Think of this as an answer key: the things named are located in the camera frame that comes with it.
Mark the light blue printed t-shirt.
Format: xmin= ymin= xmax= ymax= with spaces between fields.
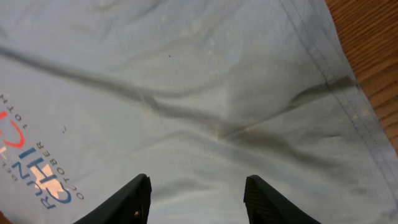
xmin=1 ymin=0 xmax=397 ymax=223

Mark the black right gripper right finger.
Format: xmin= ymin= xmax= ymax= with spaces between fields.
xmin=244 ymin=175 xmax=320 ymax=224

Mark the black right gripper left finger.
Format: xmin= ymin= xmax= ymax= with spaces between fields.
xmin=75 ymin=174 xmax=152 ymax=224

